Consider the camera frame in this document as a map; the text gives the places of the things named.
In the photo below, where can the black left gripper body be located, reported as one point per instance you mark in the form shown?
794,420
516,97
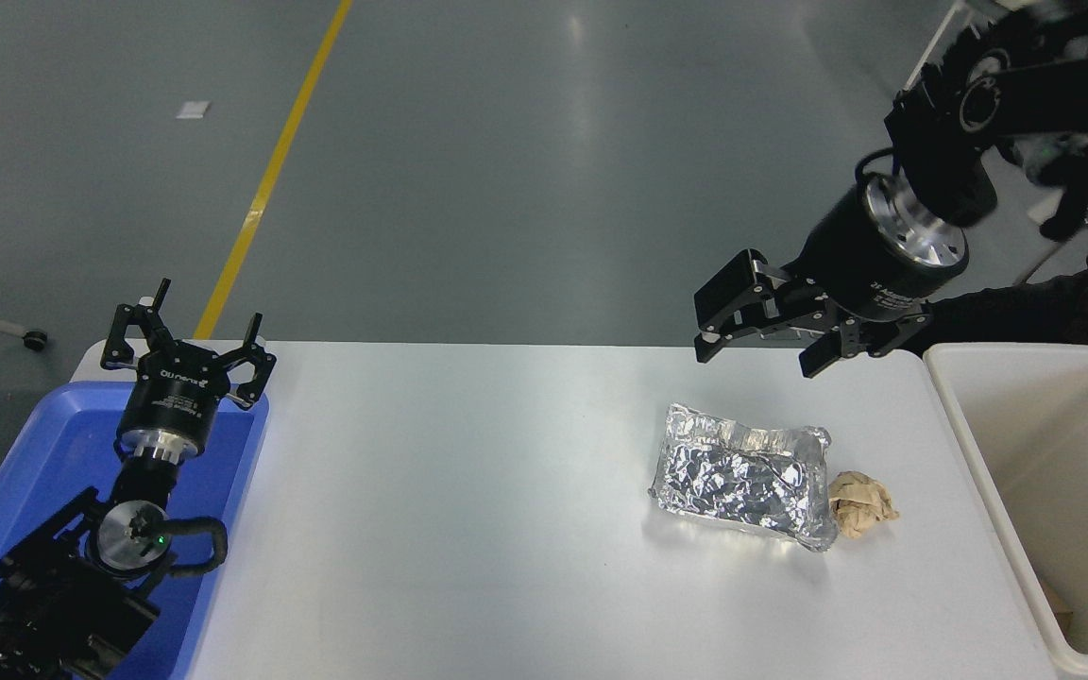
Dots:
175,397

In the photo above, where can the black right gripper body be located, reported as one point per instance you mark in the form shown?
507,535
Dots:
860,264

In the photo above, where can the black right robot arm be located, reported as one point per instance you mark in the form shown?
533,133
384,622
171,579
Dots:
1054,85

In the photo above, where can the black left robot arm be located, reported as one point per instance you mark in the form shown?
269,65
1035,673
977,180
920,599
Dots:
53,586

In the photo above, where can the blue plastic tray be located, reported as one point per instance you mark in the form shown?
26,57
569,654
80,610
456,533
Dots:
43,453

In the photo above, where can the crumpled tan paper ball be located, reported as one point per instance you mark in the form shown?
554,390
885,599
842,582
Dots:
860,505

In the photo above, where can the grey chair with white armrest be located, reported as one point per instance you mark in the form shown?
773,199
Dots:
1040,260

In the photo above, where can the crumpled silver foil tray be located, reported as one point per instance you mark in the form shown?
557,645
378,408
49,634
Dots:
733,477

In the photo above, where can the large pale plastic bin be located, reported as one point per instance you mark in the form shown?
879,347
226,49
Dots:
1073,453

